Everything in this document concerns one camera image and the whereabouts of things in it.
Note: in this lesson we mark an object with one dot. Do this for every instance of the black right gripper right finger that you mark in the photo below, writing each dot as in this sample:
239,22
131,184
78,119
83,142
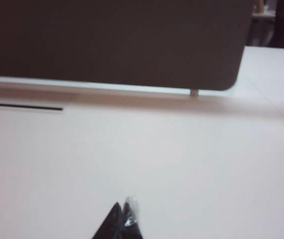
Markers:
130,219

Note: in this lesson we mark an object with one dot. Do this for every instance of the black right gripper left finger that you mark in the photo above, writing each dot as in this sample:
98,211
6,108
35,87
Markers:
109,224

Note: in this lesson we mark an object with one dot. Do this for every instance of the white divider support leg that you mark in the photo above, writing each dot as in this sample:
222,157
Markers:
194,92

